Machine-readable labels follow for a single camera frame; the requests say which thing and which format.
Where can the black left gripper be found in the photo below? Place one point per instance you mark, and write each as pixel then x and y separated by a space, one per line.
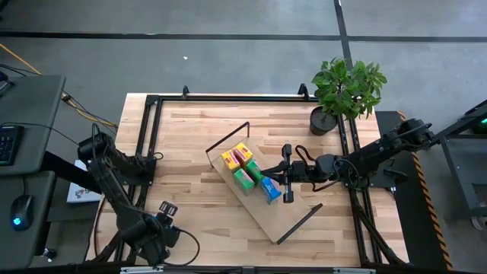
pixel 150 239

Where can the black keyboard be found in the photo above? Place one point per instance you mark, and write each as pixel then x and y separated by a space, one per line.
pixel 9 144

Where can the wooden shelf with black frame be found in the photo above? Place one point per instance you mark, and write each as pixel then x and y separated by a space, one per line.
pixel 266 217

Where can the grey desk top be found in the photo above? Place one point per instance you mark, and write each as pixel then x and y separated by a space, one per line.
pixel 26 251
pixel 34 102

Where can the black metal table frame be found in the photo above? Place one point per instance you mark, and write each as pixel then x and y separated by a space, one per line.
pixel 228 98

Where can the yellow corn pops cereal box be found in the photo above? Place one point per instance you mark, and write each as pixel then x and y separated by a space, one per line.
pixel 230 160
pixel 244 153

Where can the black mat with hazard stripe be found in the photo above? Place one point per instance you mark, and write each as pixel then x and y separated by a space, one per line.
pixel 414 228

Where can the grey metal stand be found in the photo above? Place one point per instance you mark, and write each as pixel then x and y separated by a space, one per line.
pixel 456 160

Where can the green cereal box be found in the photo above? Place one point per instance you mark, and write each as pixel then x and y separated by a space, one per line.
pixel 254 170
pixel 243 182

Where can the black computer mouse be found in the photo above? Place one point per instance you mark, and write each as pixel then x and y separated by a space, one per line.
pixel 21 212

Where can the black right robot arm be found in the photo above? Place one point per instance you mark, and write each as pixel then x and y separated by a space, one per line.
pixel 380 152

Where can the small black caster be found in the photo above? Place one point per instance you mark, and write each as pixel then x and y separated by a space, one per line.
pixel 49 253

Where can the silver aluminium bar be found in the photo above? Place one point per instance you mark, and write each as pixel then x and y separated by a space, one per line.
pixel 190 270

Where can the blue cereal box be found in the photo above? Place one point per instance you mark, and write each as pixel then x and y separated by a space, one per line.
pixel 271 190

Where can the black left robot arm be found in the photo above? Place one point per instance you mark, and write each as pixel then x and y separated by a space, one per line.
pixel 114 186

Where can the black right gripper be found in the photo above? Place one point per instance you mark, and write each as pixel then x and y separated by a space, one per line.
pixel 288 190

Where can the green plant in black pot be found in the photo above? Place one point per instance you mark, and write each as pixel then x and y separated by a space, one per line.
pixel 344 89

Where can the white printed box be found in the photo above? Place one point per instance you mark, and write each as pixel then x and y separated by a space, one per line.
pixel 78 192

